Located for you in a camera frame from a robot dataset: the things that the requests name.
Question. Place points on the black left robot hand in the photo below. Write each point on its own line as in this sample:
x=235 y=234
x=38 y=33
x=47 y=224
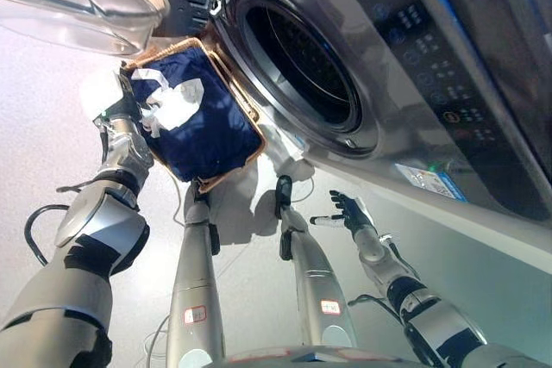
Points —
x=108 y=94

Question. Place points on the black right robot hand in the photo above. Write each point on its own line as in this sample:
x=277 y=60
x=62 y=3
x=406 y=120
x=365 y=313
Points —
x=355 y=215

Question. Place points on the white garment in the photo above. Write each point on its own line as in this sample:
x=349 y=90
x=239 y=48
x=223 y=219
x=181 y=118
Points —
x=177 y=105

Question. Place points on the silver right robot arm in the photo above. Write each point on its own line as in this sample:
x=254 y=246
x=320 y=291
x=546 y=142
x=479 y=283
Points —
x=414 y=299

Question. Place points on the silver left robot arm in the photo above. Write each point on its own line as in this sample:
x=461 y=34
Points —
x=86 y=230

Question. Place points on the grey front-load washing machine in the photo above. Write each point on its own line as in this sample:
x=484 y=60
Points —
x=388 y=83

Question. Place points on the woven wicker laundry basket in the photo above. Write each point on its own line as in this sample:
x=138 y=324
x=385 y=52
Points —
x=248 y=114

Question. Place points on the silver right robot leg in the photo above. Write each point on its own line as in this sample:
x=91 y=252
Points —
x=315 y=273

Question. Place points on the silver robot leg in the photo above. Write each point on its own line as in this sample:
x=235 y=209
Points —
x=315 y=273
x=194 y=277

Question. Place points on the white blue energy label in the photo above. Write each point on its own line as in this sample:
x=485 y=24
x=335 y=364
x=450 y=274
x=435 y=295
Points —
x=435 y=180

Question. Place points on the pale crumpled fabric piece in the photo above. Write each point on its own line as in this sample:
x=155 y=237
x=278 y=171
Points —
x=286 y=152

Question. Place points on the round glass washer door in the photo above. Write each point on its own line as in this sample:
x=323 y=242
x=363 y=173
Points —
x=86 y=1

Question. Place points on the dark blue garment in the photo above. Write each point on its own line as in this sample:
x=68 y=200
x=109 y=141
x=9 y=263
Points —
x=215 y=139

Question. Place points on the silver left robot leg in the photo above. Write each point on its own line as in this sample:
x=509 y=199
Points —
x=194 y=277

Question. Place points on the dark grey stacked dryer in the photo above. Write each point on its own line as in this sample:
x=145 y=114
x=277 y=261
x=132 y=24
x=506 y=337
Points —
x=522 y=19

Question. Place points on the white cabinet enclosure panel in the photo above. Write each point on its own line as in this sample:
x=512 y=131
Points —
x=431 y=221

